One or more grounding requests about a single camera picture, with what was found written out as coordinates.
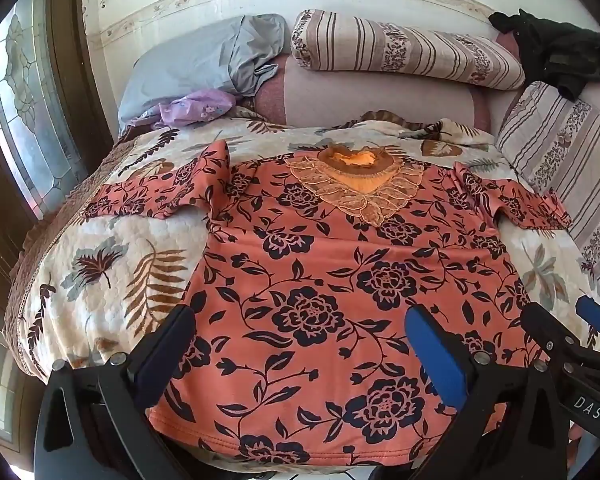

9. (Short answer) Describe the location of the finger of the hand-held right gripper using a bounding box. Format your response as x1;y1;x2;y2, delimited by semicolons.
576;294;600;348
521;301;586;368

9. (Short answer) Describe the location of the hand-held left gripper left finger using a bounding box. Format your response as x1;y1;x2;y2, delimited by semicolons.
34;304;197;480

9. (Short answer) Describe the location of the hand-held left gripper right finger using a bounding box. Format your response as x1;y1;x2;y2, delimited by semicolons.
369;304;572;480

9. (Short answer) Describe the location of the orange floral blouse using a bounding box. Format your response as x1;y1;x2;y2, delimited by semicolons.
82;140;573;467

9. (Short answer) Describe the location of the leaf print blanket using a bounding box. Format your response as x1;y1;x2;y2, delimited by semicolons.
2;110;600;478

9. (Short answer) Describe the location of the striped floral cushion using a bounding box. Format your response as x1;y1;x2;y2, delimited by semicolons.
495;80;600;301

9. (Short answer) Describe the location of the purple floral cloth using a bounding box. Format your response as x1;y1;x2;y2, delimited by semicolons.
130;87;237;131

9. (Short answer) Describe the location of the pink mattress cushion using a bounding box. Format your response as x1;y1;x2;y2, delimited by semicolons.
252;55;493;133

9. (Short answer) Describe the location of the black garment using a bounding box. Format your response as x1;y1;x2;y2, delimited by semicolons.
488;8;600;102

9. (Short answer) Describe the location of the wooden framed stained glass window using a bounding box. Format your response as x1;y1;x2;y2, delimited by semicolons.
0;0;113;441

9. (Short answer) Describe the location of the grey blue pillow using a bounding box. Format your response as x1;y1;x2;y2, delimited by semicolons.
117;13;288;136

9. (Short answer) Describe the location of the striped floral bolster pillow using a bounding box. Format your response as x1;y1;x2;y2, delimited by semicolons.
290;8;527;92

